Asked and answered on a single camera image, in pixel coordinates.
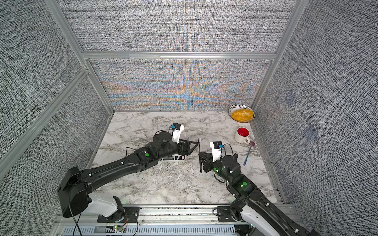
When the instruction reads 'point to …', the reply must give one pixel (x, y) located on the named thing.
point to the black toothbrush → (199, 140)
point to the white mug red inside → (241, 135)
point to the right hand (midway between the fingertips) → (200, 151)
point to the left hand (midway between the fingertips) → (196, 142)
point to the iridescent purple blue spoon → (251, 144)
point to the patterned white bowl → (241, 113)
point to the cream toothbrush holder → (174, 158)
